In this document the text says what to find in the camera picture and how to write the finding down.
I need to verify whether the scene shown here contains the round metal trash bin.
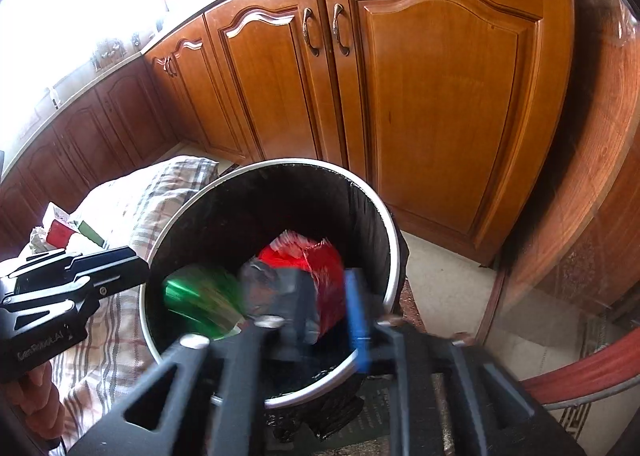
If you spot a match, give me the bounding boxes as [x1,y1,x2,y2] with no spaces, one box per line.
[140,158,390,410]

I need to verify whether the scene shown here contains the wooden kitchen cabinets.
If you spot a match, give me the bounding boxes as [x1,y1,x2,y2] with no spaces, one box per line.
[1,0,574,264]

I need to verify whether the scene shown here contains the person's left hand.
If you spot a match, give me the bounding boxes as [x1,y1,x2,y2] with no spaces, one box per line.
[1,362,65,440]

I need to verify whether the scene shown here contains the red plastic wrapper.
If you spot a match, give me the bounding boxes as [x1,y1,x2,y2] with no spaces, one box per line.
[257,231,345,344]

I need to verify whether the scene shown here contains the green can in bin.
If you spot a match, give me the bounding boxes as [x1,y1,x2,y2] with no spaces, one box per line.
[163,263,244,339]

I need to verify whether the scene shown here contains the red white milk carton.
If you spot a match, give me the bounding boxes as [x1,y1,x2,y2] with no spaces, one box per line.
[42,202,106,248]

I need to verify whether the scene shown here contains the plaid checked tablecloth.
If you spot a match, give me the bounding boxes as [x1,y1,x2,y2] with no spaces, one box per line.
[19,155,222,452]

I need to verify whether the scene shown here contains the red wooden chair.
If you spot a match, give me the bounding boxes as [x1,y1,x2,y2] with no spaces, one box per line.
[522,328,640,410]

